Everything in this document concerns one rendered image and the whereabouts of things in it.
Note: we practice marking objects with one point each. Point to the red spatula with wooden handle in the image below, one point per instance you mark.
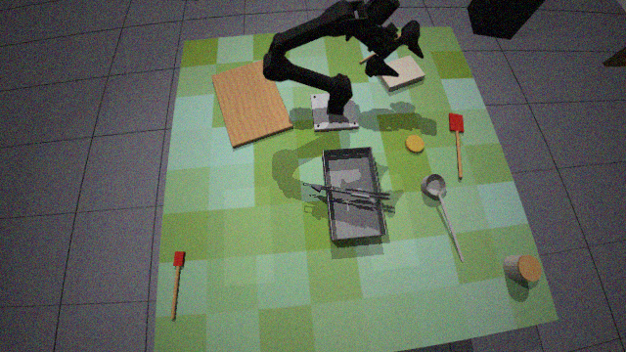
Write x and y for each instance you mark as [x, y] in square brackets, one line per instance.
[456, 124]

